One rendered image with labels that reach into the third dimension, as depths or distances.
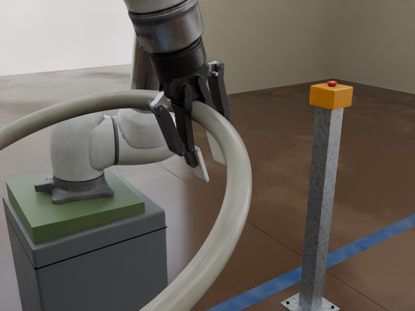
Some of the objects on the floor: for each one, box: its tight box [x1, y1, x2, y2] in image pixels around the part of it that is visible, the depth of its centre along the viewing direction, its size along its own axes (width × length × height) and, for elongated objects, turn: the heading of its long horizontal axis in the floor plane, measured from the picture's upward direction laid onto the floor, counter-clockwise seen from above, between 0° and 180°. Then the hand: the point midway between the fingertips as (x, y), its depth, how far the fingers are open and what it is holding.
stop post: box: [280, 83, 353, 311], centre depth 193 cm, size 20×20×109 cm
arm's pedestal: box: [2, 171, 168, 311], centre depth 154 cm, size 50×50×80 cm
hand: (207, 155), depth 71 cm, fingers closed on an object, 4 cm apart
